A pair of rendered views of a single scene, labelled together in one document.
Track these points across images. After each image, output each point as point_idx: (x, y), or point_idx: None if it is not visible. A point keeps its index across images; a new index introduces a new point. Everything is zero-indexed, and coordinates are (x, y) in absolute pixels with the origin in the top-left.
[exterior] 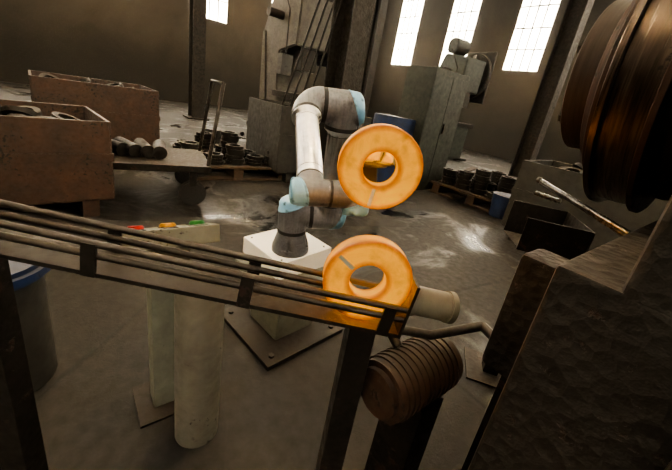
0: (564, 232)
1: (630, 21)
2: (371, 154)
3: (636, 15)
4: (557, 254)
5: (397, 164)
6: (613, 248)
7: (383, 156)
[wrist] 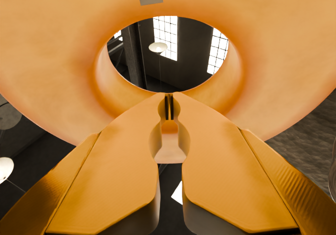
0: None
1: (333, 159)
2: (134, 86)
3: (332, 160)
4: None
5: (219, 74)
6: None
7: (172, 93)
